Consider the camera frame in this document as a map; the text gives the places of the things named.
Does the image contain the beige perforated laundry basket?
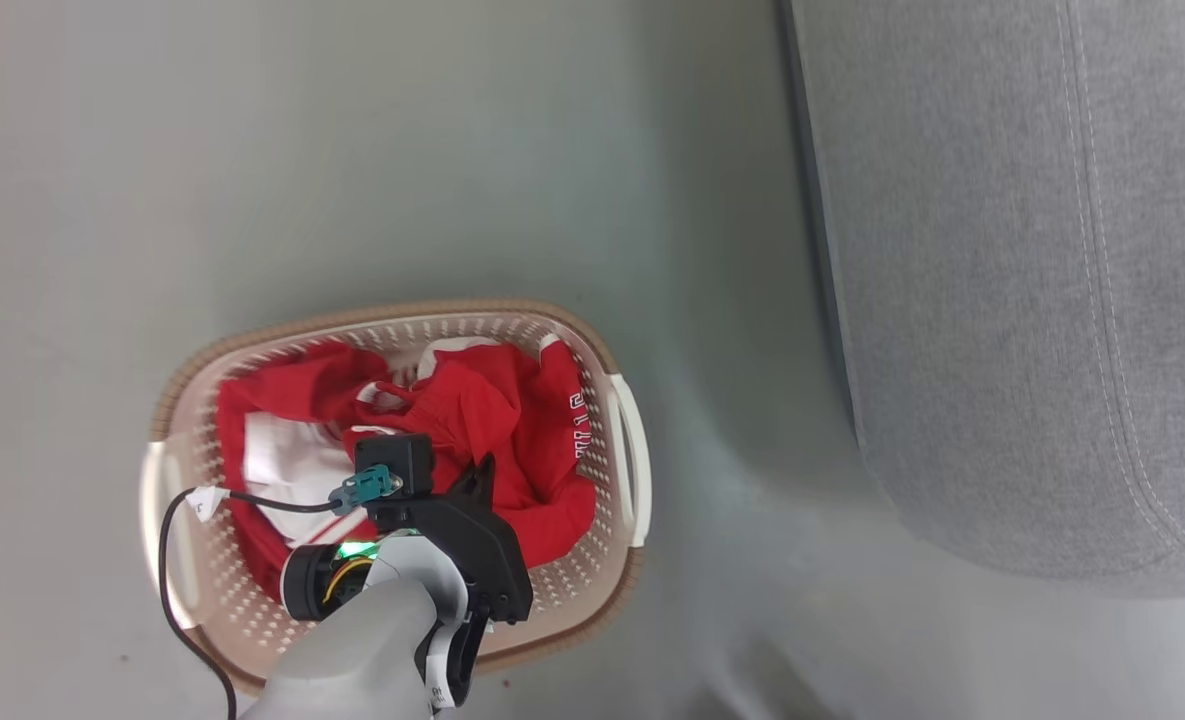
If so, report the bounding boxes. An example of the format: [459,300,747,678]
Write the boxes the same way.
[139,298,652,697]

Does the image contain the thin black cable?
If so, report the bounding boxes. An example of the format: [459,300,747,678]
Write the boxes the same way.
[157,486,345,720]

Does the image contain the red and white jersey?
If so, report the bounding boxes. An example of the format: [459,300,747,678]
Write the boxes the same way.
[216,336,598,603]

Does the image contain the teal cable connector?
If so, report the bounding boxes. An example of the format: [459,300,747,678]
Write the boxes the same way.
[328,464,404,517]

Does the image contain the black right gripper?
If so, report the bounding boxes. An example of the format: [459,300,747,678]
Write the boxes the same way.
[364,453,536,625]

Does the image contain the grey fabric sofa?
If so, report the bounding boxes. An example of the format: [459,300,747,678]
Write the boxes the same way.
[776,0,1185,601]

